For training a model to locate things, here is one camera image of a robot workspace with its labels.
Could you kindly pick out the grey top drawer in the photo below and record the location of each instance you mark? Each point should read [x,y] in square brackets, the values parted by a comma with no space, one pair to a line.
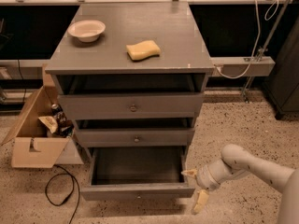
[131,106]

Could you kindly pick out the grey drawer cabinet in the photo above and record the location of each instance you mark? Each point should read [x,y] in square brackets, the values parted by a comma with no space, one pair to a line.
[105,67]

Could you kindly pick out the dark grey cabinet right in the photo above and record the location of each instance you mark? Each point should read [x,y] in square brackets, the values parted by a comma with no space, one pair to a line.
[282,86]

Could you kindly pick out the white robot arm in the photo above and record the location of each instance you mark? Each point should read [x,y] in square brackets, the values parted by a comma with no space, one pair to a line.
[235,162]

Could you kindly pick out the cardboard box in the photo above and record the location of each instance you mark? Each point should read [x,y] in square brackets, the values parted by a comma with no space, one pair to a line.
[32,148]

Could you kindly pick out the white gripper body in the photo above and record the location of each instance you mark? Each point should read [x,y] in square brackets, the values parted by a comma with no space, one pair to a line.
[202,178]

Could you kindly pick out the metal window rail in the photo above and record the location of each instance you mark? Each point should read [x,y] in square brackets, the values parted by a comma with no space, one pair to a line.
[229,66]

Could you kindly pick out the yellow sponge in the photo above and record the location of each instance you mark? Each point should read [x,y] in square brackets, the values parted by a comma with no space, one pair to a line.
[143,50]

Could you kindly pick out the grey bottom drawer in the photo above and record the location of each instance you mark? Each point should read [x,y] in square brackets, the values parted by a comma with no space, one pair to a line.
[122,173]

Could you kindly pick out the metal stand pole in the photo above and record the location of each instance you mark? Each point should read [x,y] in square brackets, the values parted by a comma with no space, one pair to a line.
[257,54]

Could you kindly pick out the grey middle drawer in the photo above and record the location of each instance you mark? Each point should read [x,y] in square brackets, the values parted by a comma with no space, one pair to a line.
[135,132]

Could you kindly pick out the crumpled snack bag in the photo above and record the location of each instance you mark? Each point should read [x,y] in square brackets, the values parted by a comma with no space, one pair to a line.
[50,122]

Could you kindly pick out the grey drawer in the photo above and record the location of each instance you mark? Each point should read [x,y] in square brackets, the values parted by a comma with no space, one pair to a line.
[131,106]
[122,173]
[135,132]

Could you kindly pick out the dark bottle in box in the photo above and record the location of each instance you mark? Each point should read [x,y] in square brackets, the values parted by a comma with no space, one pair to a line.
[59,115]

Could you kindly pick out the white bowl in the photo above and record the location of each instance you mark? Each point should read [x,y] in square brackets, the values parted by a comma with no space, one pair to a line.
[86,31]

